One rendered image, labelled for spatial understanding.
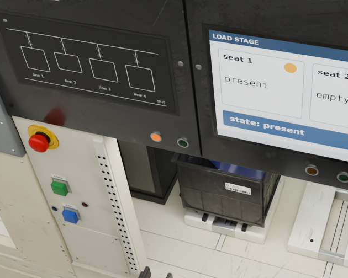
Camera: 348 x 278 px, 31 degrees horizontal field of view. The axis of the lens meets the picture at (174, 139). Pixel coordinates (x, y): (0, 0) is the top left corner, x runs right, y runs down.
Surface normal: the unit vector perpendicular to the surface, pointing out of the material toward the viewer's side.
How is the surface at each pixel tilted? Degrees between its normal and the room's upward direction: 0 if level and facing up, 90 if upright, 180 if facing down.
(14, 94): 90
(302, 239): 0
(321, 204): 0
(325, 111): 90
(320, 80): 90
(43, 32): 90
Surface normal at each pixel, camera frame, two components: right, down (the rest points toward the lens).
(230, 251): -0.11, -0.68
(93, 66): -0.37, 0.70
